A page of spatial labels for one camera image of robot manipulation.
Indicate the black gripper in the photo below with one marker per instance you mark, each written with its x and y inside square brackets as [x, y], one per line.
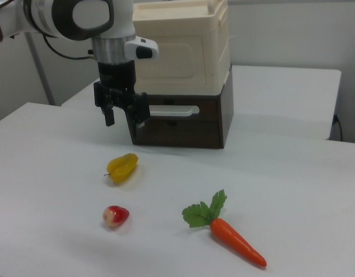
[116, 75]

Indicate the cream cabinet door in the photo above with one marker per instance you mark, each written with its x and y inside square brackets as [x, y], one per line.
[171, 63]

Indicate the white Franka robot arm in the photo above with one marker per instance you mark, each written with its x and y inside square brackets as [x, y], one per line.
[35, 14]

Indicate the cream plastic cabinet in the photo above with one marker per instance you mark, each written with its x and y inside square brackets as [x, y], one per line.
[220, 43]

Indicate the yellow toy starfruit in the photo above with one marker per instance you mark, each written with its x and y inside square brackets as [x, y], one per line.
[121, 169]

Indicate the dark brown wooden drawer box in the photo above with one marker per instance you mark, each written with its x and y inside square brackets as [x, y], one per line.
[212, 121]

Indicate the red toy peach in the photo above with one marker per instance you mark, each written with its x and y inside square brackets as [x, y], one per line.
[116, 216]

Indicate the orange toy carrot green leaves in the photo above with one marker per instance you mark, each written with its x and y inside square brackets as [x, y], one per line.
[235, 236]

